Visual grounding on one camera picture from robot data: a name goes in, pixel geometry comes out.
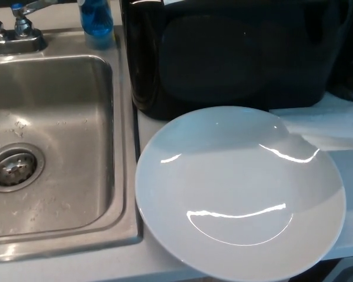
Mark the white round plate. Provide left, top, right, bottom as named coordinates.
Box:
left=134, top=105, right=347, bottom=282

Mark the white tissue paper sheet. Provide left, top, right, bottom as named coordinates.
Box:
left=269, top=93, right=353, bottom=151

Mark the black tissue paper dispenser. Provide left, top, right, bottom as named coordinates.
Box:
left=122, top=0, right=349, bottom=121

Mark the stainless steel sink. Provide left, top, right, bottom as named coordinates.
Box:
left=0, top=28, right=144, bottom=264

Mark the blue dish soap bottle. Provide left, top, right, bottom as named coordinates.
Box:
left=78, top=0, right=115, bottom=50

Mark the metal sink drain strainer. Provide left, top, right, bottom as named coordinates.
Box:
left=0, top=143, right=45, bottom=193

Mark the chrome faucet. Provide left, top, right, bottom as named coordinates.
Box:
left=0, top=4, right=47, bottom=56

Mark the dark grey cabinet front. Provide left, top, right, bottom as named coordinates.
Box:
left=320, top=257, right=353, bottom=282

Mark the chrome faucet handle blue cap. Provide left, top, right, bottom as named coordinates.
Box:
left=11, top=0, right=56, bottom=41

